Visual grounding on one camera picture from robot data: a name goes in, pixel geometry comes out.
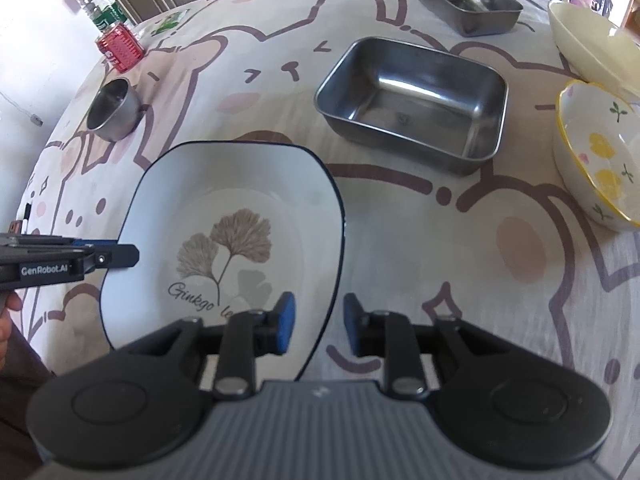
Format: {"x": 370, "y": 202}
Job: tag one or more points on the white plate with leaf print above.
{"x": 225, "y": 195}

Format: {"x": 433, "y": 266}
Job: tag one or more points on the red soda can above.
{"x": 120, "y": 45}

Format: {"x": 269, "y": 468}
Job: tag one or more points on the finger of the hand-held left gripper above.
{"x": 117, "y": 256}
{"x": 85, "y": 244}

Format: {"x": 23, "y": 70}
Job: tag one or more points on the person's left hand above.
{"x": 7, "y": 305}

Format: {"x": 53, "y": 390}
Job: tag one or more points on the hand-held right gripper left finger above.
{"x": 286, "y": 321}

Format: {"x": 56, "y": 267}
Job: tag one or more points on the large rectangular steel tray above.
{"x": 400, "y": 90}

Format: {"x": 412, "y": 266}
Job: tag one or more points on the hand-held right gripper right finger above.
{"x": 354, "y": 321}

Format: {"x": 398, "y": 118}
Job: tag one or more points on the round steel bowl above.
{"x": 120, "y": 110}

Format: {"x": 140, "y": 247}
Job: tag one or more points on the bear print tablecloth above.
{"x": 450, "y": 270}

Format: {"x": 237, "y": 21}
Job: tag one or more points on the yellow-rimmed floral bowl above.
{"x": 590, "y": 160}

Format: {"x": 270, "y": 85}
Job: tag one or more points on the green packet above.
{"x": 170, "y": 22}

